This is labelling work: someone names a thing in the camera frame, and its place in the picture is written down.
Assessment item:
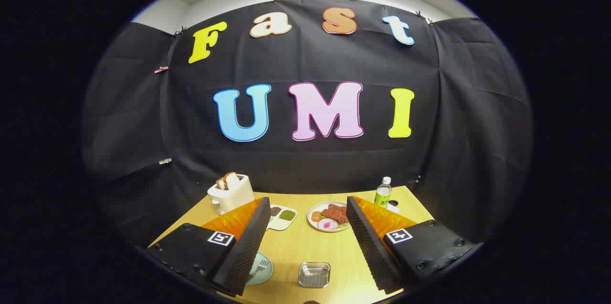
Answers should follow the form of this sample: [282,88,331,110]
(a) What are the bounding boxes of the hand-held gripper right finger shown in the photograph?
[346,195,482,295]

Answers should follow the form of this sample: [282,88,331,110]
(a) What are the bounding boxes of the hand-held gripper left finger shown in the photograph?
[147,197,272,297]

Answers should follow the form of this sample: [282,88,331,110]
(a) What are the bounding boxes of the metal fork dark handle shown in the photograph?
[249,259,269,282]

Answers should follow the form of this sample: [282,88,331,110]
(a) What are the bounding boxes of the pale green plate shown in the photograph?
[246,251,274,286]

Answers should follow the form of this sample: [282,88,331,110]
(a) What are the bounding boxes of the white divided dish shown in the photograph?
[266,205,298,231]

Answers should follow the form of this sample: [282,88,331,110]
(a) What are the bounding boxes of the white food plate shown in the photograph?
[307,201,351,233]

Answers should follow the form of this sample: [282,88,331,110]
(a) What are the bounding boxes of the brown meat slices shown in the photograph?
[321,204,350,224]

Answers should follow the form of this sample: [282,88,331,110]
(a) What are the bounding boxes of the white toaster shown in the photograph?
[207,174,255,216]

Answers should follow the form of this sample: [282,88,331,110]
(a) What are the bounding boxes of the green label plastic bottle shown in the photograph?
[374,177,393,209]

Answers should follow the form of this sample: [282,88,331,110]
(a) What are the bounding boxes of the metal wire cutlery rack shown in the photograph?
[298,262,331,289]

